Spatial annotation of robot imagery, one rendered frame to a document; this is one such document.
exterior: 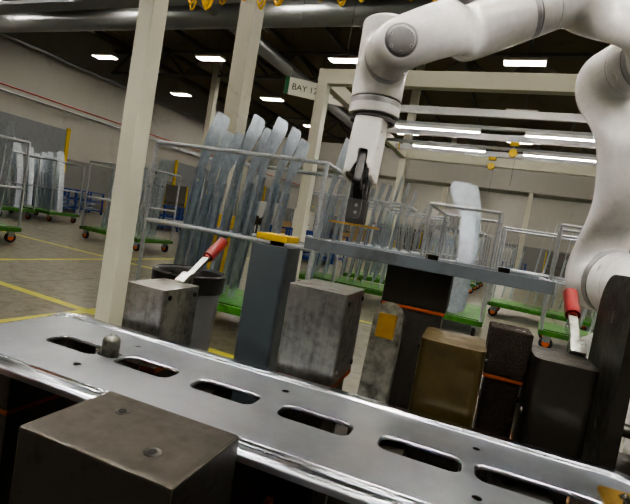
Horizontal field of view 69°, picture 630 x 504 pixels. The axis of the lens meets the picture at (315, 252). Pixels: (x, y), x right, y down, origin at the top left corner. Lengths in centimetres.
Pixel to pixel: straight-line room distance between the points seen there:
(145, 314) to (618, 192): 81
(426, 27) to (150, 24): 367
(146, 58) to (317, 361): 379
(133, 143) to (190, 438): 381
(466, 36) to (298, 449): 62
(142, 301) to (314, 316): 27
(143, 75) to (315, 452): 391
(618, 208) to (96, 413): 86
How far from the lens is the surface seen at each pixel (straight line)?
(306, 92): 1146
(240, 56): 842
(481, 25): 85
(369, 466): 42
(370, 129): 75
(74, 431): 36
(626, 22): 95
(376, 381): 58
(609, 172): 96
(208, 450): 34
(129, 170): 408
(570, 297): 77
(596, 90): 102
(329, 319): 57
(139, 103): 414
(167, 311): 70
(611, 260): 97
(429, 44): 74
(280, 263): 79
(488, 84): 667
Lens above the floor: 119
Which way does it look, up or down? 3 degrees down
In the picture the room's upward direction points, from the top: 10 degrees clockwise
